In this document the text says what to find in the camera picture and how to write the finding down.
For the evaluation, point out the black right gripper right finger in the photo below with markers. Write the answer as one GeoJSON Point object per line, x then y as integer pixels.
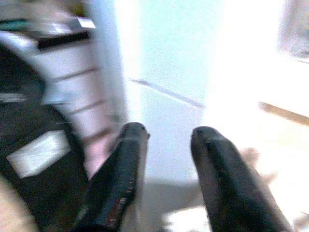
{"type": "Point", "coordinates": [229, 183]}

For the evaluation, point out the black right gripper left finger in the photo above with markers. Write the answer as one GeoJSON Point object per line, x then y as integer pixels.
{"type": "Point", "coordinates": [118, 183]}

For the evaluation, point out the brown wooden strip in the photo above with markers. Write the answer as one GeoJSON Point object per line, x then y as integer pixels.
{"type": "Point", "coordinates": [285, 113]}

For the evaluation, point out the white drawer cabinet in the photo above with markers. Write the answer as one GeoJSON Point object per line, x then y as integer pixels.
{"type": "Point", "coordinates": [77, 89]}

